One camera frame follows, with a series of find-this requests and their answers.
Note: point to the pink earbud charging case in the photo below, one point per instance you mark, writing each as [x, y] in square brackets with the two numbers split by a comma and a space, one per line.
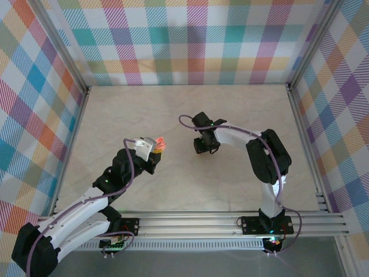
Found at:
[160, 142]

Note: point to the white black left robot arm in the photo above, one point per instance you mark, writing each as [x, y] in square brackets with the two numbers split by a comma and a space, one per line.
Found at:
[75, 210]

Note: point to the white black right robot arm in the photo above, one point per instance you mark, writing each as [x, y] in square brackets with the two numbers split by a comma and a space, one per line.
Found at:
[239, 138]

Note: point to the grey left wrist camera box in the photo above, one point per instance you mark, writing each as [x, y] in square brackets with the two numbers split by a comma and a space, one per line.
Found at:
[145, 148]

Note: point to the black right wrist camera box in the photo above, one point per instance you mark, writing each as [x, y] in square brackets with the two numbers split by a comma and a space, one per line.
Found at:
[201, 146]

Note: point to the aluminium side rail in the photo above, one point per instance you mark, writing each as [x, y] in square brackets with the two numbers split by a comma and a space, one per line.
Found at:
[72, 144]
[305, 144]

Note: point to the long aluminium base rail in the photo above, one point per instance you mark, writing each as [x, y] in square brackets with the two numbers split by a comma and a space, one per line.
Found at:
[187, 226]

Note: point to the aluminium frame post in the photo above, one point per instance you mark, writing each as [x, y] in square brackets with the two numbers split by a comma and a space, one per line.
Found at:
[313, 43]
[64, 49]

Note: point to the aluminium frame leg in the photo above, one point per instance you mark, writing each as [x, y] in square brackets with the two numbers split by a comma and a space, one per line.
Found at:
[344, 256]

